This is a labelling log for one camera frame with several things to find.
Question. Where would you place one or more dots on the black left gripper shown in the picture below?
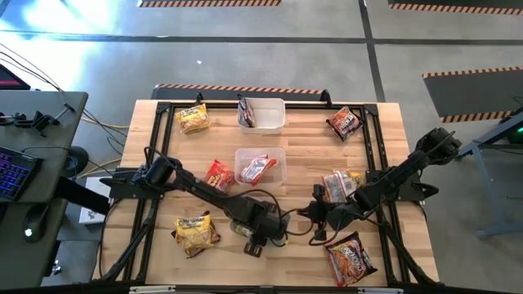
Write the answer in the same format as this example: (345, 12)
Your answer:
(265, 222)

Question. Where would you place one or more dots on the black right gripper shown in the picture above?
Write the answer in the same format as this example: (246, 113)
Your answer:
(331, 216)

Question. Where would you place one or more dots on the red white ramen packet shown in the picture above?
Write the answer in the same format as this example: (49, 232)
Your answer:
(335, 188)
(257, 169)

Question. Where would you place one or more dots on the black ramen packet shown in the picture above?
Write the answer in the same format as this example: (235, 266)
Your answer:
(215, 236)
(246, 112)

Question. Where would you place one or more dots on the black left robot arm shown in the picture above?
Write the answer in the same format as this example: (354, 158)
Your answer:
(204, 190)

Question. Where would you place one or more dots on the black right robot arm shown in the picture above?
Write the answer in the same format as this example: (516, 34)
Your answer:
(392, 179)

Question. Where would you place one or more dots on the clear plastic bin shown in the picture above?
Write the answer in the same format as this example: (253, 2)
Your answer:
(278, 157)

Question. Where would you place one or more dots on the orange red ramen packet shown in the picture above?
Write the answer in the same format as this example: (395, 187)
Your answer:
(218, 175)

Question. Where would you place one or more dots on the white plastic bin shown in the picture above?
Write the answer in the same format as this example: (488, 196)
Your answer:
(269, 118)

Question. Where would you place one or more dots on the black table clamp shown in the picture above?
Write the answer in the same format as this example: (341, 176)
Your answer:
(199, 98)
(325, 96)

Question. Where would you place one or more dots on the hazard striped black floor mat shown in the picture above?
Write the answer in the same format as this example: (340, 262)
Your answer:
(204, 3)
(245, 94)
(449, 8)
(470, 94)

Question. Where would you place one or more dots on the white box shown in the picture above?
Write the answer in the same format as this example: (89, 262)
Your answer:
(92, 214)

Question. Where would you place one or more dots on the black flat bar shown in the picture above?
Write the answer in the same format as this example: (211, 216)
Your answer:
(81, 196)

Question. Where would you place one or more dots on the black round stool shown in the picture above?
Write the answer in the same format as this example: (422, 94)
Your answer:
(77, 161)

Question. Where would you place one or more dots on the dark grey desk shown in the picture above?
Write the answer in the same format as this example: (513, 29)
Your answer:
(41, 261)

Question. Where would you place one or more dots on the black device green light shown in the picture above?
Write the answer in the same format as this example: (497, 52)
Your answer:
(518, 132)

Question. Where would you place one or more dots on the black computer mouse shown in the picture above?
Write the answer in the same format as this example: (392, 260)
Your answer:
(36, 222)

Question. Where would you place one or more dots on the black backlit keyboard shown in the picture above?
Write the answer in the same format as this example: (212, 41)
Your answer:
(16, 175)

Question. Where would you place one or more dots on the black clamp device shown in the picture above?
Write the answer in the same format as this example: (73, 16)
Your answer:
(38, 121)

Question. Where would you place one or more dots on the black monitor red glow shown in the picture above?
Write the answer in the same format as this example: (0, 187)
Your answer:
(10, 81)

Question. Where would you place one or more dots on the black metal table frame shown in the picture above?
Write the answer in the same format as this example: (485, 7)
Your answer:
(220, 105)

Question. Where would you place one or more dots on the blue grey desk frame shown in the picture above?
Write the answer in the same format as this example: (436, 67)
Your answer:
(484, 183)

